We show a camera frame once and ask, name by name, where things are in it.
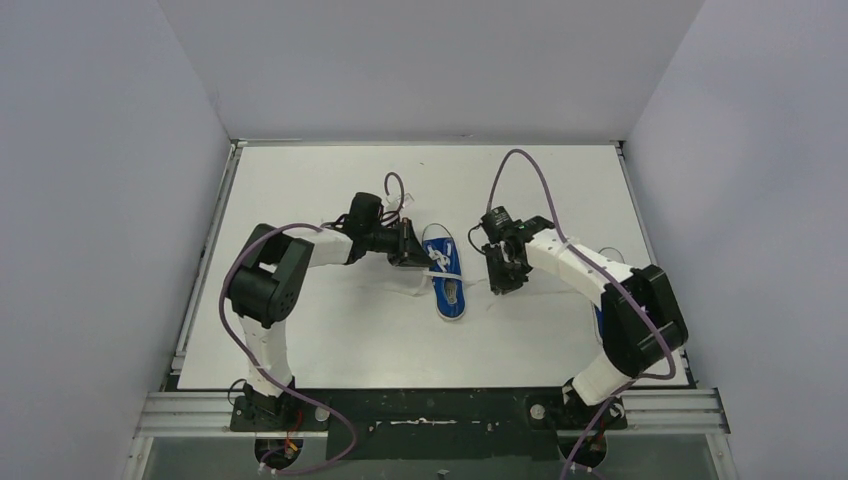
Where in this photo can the blue sneaker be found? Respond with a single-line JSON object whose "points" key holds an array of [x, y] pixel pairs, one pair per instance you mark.
{"points": [[449, 295], [599, 320]]}

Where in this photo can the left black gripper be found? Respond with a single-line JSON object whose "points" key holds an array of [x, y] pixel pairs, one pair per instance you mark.
{"points": [[404, 244]]}

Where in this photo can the aluminium frame rail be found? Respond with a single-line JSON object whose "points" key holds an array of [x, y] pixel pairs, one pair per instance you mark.
{"points": [[641, 411]]}

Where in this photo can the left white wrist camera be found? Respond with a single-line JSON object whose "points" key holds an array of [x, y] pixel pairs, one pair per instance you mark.
{"points": [[404, 201]]}

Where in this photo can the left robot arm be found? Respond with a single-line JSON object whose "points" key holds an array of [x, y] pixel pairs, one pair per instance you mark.
{"points": [[264, 283]]}

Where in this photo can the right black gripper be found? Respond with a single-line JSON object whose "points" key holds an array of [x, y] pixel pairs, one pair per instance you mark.
{"points": [[500, 283]]}

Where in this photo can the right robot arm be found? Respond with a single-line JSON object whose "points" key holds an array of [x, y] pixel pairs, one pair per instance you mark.
{"points": [[641, 323]]}

